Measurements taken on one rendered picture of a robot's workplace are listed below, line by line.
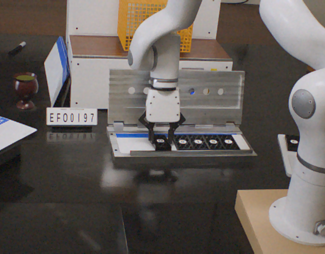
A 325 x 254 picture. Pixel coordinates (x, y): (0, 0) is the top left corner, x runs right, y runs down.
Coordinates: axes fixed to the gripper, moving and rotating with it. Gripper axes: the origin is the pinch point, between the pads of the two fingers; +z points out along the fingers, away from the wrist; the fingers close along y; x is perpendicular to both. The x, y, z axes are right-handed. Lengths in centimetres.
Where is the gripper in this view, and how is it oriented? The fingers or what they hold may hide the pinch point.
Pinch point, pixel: (160, 137)
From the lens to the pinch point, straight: 196.6
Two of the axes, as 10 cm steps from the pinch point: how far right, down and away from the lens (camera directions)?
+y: 9.8, 0.0, 2.1
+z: -0.5, 9.7, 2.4
